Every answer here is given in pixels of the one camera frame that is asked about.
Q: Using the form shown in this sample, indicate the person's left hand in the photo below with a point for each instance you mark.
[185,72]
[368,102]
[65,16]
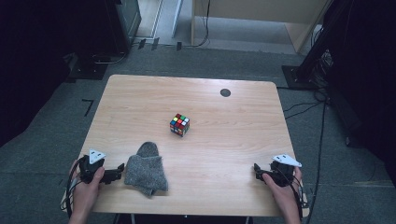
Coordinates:
[85,196]

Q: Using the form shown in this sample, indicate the grey knitted cloth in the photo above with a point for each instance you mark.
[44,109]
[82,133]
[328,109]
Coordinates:
[145,174]

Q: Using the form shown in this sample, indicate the dark curtain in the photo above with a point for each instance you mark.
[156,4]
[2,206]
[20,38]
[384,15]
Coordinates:
[370,77]
[28,62]

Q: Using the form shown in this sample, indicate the dark tape strip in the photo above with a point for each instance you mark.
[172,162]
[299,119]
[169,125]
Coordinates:
[179,46]
[155,43]
[141,43]

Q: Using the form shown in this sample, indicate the multicoloured puzzle cube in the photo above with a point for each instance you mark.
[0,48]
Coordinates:
[179,125]

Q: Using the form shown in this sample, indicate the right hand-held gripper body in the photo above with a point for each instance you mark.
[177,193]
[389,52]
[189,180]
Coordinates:
[285,172]

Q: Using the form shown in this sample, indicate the person's right hand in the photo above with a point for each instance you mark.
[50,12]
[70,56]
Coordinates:
[288,196]

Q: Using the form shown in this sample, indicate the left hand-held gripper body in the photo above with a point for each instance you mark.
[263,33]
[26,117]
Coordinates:
[86,169]

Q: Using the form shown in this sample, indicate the black metal stand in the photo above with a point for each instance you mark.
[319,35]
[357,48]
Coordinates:
[314,53]

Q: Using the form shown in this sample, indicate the light wooden desk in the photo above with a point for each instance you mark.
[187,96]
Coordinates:
[264,9]

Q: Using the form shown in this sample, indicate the black flat stand base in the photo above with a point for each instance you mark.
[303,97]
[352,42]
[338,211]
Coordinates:
[88,70]

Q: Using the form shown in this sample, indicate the black cabinet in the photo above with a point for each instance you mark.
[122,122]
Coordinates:
[123,25]

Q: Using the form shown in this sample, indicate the dark round table cap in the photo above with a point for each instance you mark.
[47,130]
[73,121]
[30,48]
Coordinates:
[225,92]

